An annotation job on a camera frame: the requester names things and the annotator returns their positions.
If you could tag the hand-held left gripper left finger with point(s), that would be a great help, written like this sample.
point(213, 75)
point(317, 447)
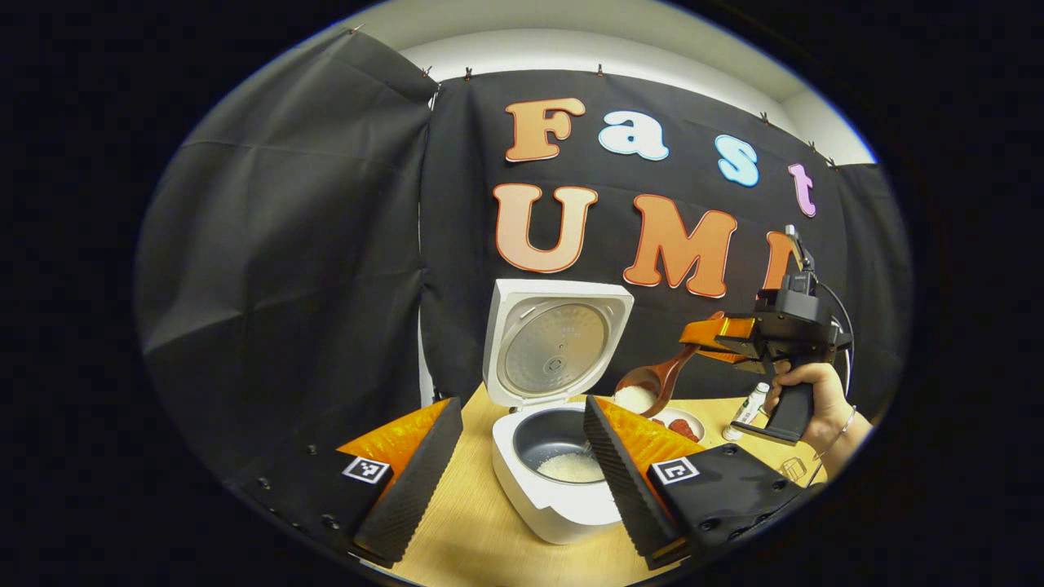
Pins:
point(416, 481)

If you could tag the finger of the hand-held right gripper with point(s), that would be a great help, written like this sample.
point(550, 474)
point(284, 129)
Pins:
point(726, 356)
point(718, 328)

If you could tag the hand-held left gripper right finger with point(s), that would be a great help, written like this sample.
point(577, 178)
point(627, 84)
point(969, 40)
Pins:
point(620, 481)

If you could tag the white rice layer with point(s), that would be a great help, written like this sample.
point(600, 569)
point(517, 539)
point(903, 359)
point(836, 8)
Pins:
point(567, 469)

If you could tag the brown wooden spoon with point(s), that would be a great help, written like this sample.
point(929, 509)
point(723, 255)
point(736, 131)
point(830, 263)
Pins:
point(673, 375)

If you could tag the small white rice portion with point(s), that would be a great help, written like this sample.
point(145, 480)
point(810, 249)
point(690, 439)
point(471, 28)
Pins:
point(634, 399)

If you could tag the white rice cooker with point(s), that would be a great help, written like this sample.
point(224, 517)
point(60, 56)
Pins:
point(522, 481)

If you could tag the white milk bottle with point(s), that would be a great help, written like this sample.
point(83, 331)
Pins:
point(746, 412)

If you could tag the white round plate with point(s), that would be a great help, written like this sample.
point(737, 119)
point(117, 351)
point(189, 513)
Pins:
point(689, 417)

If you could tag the red meat piece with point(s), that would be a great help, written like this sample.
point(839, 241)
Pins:
point(685, 430)

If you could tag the black backdrop cloth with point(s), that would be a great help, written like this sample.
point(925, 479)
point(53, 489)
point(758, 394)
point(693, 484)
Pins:
point(285, 244)

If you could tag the row of black cloth clips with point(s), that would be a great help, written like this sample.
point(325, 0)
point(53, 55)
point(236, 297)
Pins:
point(599, 70)

